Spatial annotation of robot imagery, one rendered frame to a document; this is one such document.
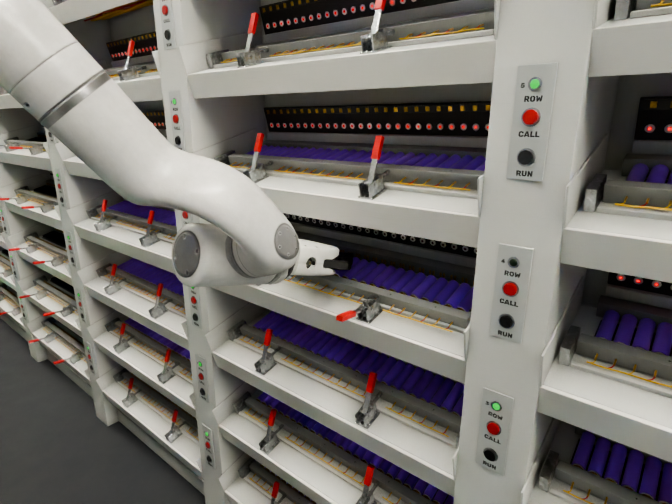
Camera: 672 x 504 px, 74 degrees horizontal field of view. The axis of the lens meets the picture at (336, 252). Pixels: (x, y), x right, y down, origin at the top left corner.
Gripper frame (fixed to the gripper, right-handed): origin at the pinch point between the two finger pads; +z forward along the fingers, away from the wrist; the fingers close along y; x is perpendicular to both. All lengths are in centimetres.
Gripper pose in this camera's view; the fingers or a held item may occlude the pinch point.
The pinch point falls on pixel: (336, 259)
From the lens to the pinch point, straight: 82.0
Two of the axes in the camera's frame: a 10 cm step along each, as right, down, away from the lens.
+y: -7.7, -1.8, 6.1
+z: 6.1, 0.3, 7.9
